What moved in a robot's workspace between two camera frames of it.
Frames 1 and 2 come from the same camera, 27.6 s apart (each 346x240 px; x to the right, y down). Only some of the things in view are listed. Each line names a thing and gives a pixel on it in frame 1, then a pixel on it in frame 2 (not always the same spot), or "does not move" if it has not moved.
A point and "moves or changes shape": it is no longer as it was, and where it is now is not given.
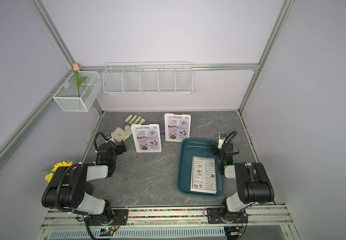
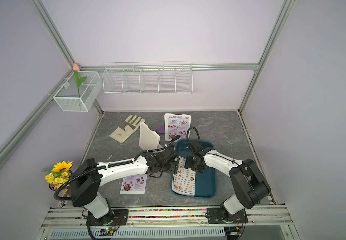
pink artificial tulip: (79, 81) does not move
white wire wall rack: (148, 78) does not move
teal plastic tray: (187, 148) -> (205, 183)
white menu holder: (147, 138) moves or changes shape
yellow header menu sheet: (203, 177) -> (184, 180)
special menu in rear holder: (178, 127) does not move
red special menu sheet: (148, 137) -> (134, 184)
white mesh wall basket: (78, 92) does not move
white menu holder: (177, 127) does not move
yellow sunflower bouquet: (48, 176) does not move
